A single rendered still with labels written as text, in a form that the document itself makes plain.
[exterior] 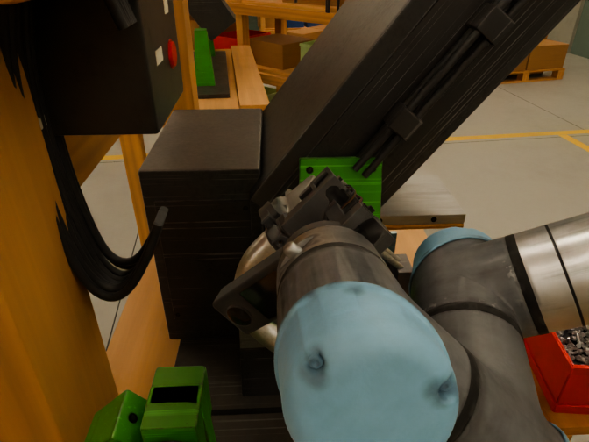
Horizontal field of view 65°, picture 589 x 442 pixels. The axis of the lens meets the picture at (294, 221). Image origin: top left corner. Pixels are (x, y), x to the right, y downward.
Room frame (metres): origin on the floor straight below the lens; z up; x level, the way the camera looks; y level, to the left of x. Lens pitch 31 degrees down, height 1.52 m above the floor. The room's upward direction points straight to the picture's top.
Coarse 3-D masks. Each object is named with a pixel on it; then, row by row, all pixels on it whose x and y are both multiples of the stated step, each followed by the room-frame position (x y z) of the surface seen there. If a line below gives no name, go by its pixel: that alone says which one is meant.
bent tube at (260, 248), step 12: (288, 192) 0.47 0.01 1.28; (264, 240) 0.44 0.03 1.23; (252, 252) 0.44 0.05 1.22; (264, 252) 0.43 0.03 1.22; (240, 264) 0.43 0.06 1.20; (252, 264) 0.43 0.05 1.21; (276, 324) 0.42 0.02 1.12; (252, 336) 0.41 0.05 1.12; (264, 336) 0.40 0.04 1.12; (276, 336) 0.41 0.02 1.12
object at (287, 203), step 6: (306, 180) 0.44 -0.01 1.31; (312, 180) 0.42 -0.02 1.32; (300, 186) 0.43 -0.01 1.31; (306, 186) 0.42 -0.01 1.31; (294, 192) 0.43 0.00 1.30; (300, 192) 0.42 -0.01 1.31; (282, 198) 0.44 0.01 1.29; (288, 198) 0.43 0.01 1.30; (294, 198) 0.41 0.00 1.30; (282, 204) 0.41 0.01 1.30; (288, 204) 0.41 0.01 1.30; (294, 204) 0.39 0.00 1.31; (282, 210) 0.39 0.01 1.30; (288, 210) 0.39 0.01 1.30
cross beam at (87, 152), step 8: (64, 136) 0.67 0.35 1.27; (72, 136) 0.69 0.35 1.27; (80, 136) 0.72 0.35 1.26; (88, 136) 0.75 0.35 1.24; (96, 136) 0.78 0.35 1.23; (104, 136) 0.82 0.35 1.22; (112, 136) 0.86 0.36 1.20; (72, 144) 0.68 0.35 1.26; (80, 144) 0.71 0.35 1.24; (88, 144) 0.74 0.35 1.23; (96, 144) 0.78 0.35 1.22; (104, 144) 0.81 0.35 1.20; (112, 144) 0.85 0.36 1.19; (72, 152) 0.68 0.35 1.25; (80, 152) 0.70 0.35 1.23; (88, 152) 0.73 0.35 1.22; (96, 152) 0.77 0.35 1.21; (104, 152) 0.80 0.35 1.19; (72, 160) 0.67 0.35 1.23; (80, 160) 0.69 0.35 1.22; (88, 160) 0.72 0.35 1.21; (96, 160) 0.76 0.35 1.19; (80, 168) 0.69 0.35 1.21; (88, 168) 0.72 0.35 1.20; (80, 176) 0.68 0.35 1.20; (88, 176) 0.71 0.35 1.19; (80, 184) 0.67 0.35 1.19
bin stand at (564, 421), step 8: (536, 384) 0.60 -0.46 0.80; (544, 400) 0.56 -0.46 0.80; (544, 408) 0.55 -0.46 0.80; (544, 416) 0.54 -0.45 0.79; (552, 416) 0.53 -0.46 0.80; (560, 416) 0.53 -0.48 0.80; (568, 416) 0.53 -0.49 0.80; (576, 416) 0.53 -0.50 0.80; (584, 416) 0.53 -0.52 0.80; (560, 424) 0.51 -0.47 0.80; (568, 424) 0.51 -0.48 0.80; (576, 424) 0.51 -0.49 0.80; (584, 424) 0.51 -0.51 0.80; (568, 432) 0.51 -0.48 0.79; (576, 432) 0.51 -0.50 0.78; (584, 432) 0.51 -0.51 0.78
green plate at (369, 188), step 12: (300, 168) 0.58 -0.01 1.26; (312, 168) 0.58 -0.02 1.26; (336, 168) 0.58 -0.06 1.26; (348, 168) 0.58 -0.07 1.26; (360, 168) 0.58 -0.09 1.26; (300, 180) 0.58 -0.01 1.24; (348, 180) 0.58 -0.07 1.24; (360, 180) 0.58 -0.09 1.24; (372, 180) 0.58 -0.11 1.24; (360, 192) 0.57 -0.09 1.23; (372, 192) 0.58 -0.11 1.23; (372, 204) 0.57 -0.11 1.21
